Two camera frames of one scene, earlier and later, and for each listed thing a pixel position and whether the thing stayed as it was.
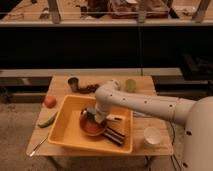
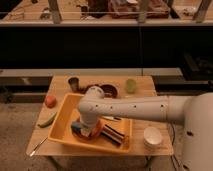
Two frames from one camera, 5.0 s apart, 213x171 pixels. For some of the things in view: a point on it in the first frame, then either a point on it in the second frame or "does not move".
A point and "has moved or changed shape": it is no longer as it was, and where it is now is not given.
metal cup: [73, 82] does not move
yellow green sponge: [90, 115] has moved or changed shape
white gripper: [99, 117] to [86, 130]
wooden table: [150, 133] does not move
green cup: [130, 85] does not move
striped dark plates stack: [114, 136] does not move
